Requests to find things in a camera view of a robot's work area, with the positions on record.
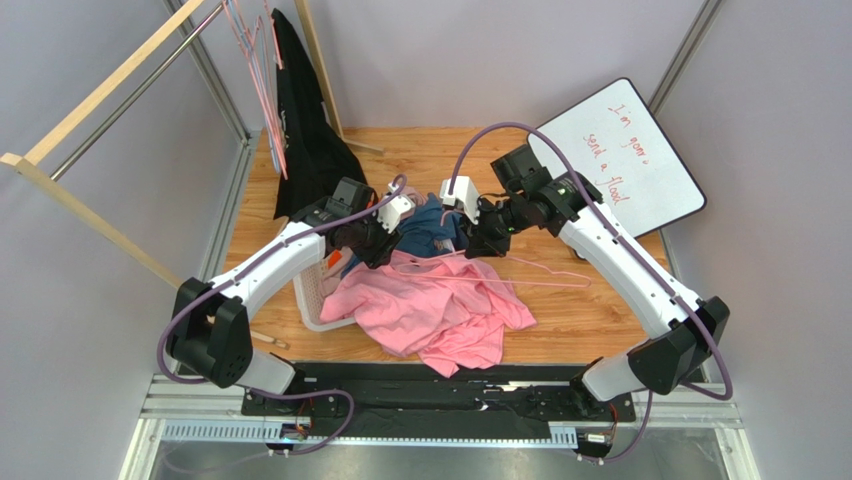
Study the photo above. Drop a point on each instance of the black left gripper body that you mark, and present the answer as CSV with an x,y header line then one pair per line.
x,y
371,242

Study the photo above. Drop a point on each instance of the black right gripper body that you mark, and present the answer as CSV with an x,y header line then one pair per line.
x,y
478,240

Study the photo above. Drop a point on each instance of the pink t-shirt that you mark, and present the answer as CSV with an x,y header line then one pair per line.
x,y
450,311

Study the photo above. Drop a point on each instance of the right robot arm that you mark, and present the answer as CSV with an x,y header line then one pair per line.
x,y
682,329

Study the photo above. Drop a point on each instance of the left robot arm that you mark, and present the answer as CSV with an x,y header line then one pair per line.
x,y
210,329

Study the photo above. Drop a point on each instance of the teal blue t-shirt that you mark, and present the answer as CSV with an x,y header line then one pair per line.
x,y
431,231

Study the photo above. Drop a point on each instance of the black hanging t-shirt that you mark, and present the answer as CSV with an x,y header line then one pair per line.
x,y
316,157

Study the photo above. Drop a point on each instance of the orange garment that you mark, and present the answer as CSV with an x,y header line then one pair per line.
x,y
334,258

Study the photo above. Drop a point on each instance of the white plastic laundry basket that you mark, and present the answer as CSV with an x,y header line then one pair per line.
x,y
310,300

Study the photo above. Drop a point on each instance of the white board with red writing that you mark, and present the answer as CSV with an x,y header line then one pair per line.
x,y
613,140

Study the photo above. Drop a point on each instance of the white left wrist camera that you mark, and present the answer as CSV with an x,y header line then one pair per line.
x,y
392,213

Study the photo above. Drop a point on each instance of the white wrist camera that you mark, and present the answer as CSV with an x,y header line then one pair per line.
x,y
464,197
392,213

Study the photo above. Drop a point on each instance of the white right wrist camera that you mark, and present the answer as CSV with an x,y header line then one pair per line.
x,y
464,197

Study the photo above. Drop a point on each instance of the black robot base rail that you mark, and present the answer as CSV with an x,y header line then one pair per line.
x,y
408,400

